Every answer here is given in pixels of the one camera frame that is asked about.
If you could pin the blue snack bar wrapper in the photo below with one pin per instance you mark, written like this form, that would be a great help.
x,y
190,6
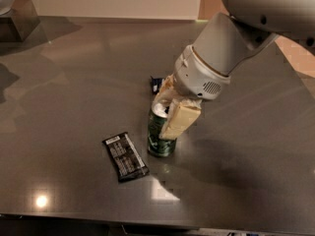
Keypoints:
x,y
156,84

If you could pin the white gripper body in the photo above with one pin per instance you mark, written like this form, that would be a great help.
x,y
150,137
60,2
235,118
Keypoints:
x,y
197,75

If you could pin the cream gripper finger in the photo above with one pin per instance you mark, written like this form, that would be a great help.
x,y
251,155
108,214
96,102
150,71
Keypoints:
x,y
164,95
183,112

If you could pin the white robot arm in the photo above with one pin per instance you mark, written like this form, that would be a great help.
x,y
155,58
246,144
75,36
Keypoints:
x,y
249,26

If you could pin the green soda can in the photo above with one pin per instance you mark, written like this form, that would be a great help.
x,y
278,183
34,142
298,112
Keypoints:
x,y
157,117

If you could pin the dark box with bowl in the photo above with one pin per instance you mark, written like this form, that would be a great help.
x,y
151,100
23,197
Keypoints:
x,y
18,19

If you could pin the black rxbar chocolate wrapper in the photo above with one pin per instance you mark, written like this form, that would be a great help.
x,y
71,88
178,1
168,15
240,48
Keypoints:
x,y
126,159

